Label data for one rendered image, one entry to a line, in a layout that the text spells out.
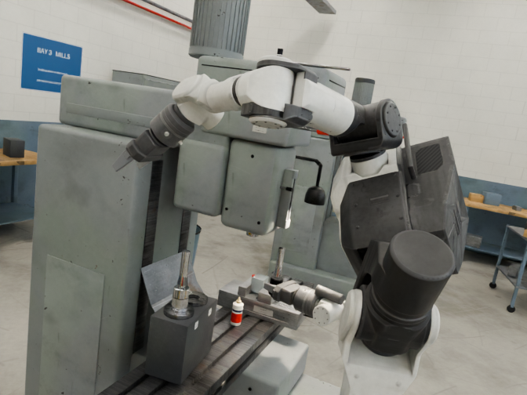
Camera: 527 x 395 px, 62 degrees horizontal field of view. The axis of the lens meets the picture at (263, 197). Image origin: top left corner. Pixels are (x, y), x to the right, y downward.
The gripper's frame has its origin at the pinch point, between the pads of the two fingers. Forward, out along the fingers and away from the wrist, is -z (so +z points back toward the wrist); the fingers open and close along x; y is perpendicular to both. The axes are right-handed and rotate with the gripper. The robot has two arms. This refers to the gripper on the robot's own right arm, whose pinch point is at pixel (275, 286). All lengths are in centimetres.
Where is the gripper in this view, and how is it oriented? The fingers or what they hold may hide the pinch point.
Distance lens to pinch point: 160.5
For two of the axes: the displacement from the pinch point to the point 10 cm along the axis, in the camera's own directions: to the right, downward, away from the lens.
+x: -6.2, 0.6, -7.8
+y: -1.5, 9.7, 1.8
